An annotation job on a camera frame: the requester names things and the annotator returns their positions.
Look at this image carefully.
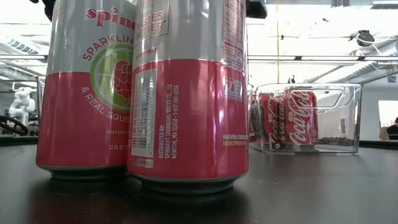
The pink silver sparkling water can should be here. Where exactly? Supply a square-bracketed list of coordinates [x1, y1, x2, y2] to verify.
[35, 0, 137, 181]
[126, 0, 249, 195]

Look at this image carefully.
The clear plastic bin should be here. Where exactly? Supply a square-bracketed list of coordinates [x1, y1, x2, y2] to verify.
[253, 82, 363, 154]

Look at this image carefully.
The white ceiling air vent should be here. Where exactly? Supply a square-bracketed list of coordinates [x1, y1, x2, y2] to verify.
[0, 34, 50, 56]

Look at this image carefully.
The white robot figure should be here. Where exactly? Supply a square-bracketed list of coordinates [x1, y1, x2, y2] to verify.
[8, 86, 37, 125]

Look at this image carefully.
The black ceiling device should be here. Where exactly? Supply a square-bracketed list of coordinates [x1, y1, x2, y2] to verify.
[349, 29, 376, 47]

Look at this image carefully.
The black round wheel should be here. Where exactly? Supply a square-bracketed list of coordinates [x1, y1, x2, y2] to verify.
[0, 115, 29, 137]

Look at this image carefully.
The person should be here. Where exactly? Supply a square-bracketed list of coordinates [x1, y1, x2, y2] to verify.
[386, 116, 398, 141]

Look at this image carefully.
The grey horizontal rail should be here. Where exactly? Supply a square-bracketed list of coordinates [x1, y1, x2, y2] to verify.
[0, 54, 398, 66]

